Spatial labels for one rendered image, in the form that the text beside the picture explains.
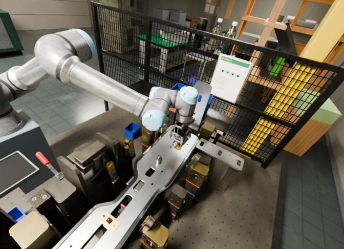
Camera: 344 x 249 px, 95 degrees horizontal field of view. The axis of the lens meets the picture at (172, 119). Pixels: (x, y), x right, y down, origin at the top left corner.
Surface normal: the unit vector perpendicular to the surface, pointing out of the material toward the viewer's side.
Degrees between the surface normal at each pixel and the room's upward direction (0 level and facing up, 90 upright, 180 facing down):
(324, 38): 90
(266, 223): 0
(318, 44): 90
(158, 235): 0
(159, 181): 0
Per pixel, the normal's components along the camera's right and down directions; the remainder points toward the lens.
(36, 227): 0.15, -0.77
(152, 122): -0.18, 0.60
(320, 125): -0.47, 0.50
